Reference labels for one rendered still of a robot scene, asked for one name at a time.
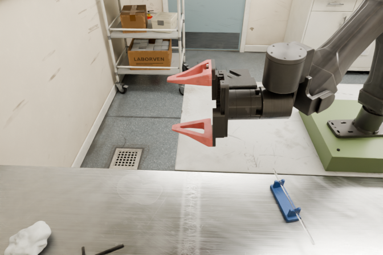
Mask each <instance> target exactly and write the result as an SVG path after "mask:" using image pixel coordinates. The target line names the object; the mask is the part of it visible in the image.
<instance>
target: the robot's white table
mask: <svg viewBox="0 0 383 255"><path fill-rule="evenodd" d="M362 87H363V84H338V86H337V89H338V91H337V92H336V93H335V100H358V94H359V91H360V89H361V88H362ZM213 108H216V100H212V98H211V86H209V87H208V86H201V85H188V84H185V89H184V98H183V103H182V113H181V122H180V123H183V122H190V121H196V120H202V119H206V118H211V124H213ZM273 168H274V169H275V171H276V173H277V174H278V175H308V176H340V177H357V178H383V173H372V172H339V171H325V169H324V167H323V165H322V162H321V160H320V158H319V156H318V154H317V152H316V149H315V147H314V145H313V143H312V141H311V138H310V136H309V134H308V132H307V129H306V128H305V125H304V123H303V120H302V118H301V116H300V114H299V110H297V109H296V108H294V107H293V109H292V114H291V117H290V118H289V119H274V120H228V134H227V137H224V138H216V147H207V146H206V145H204V144H202V143H200V142H198V141H196V140H195V139H192V138H190V137H188V136H186V135H183V134H181V133H179V136H178V146H177V155H176V164H175V171H194V172H226V173H244V174H274V172H273V170H272V169H273Z"/></svg>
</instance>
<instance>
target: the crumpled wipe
mask: <svg viewBox="0 0 383 255"><path fill-rule="evenodd" d="M50 234H51V229H50V227H49V226H48V225H47V224H46V223H45V222H44V221H38V222H36V223H35V224H34V225H32V226H30V227H28V228H26V229H23V230H21V231H19V232H18V233H17V234H15V235H13V236H11V237H10V239H9V245H8V247H7V248H6V250H5V251H4V255H38V254H39V253H40V252H41V251H42V250H43V249H44V248H45V247H46V245H47V239H48V238H49V236H50Z"/></svg>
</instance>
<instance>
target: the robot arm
mask: <svg viewBox="0 0 383 255"><path fill-rule="evenodd" d="M374 40H376V43H375V49H374V55H373V60H372V65H371V68H370V72H369V76H368V78H367V80H366V82H364V84H363V87H362V88H361V89H360V91H359V94H358V103H360V104H361V105H362V107H361V109H360V111H359V113H358V115H357V117H356V118H354V119H353V120H328V121H327V125H328V127H329V128H330V130H331V131H332V133H333V134H334V135H335V137H337V138H370V137H383V0H363V1H362V2H361V3H360V5H359V6H358V8H357V9H356V10H355V11H354V12H353V14H352V15H351V16H350V17H349V18H348V19H347V20H346V21H345V22H344V23H343V24H342V25H341V26H340V27H339V29H338V30H337V31H336V32H335V33H334V34H333V35H332V36H331V37H330V38H329V39H328V40H327V41H326V42H325V43H323V44H322V45H321V46H320V47H319V48H317V49H316V50H315V49H314V48H311V47H309V46H306V45H305V44H303V43H300V42H298V41H293V42H289V43H275V44H272V45H270V46H268V47H267V51H266V58H265V63H264V71H263V78H262V85H263V87H257V84H256V81H255V79H254V77H251V76H250V73H249V71H248V69H231V70H230V72H228V73H227V72H226V70H221V71H216V70H215V62H214V59H211V60H205V61H203V62H202V63H200V64H198V65H196V66H194V67H193V68H191V69H188V70H187V71H185V72H181V73H178V74H176V75H173V76H169V77H168V78H167V82H168V83H176V84H188V85H201V86H208V87H209V86H211V98H212V100H216V108H213V124H211V118H206V119H202V120H196V121H190V122H183V123H180V124H175V125H172V130H173V131H175V132H178V133H181V134H183V135H186V136H188V137H190V138H192V139H195V140H196V141H198V142H200V143H202V144H204V145H206V146H207V147H216V138H224V137H227V134H228V120H274V119H289V118H290V117H291V114H292V109H293V107H294V108H296V109H297V110H299V111H301V112H302V113H304V114H305V115H307V116H309V115H311V114H312V113H314V112H315V113H317V114H318V113H320V112H322V111H324V110H326V109H328V108H329V107H330V106H331V105H332V103H333V102H334V100H335V93H336V92H337V91H338V89H337V86H338V84H339V83H340V82H341V81H342V79H343V77H344V75H345V73H346V72H347V70H348V69H349V67H350V66H351V65H352V64H353V62H354V61H355V60H356V59H357V58H358V57H359V56H360V55H361V54H362V53H363V52H364V51H365V50H366V49H367V48H368V47H369V45H370V44H371V43H372V42H373V41H374ZM185 128H194V129H203V130H204V133H198V132H195V131H191V130H187V129H185Z"/></svg>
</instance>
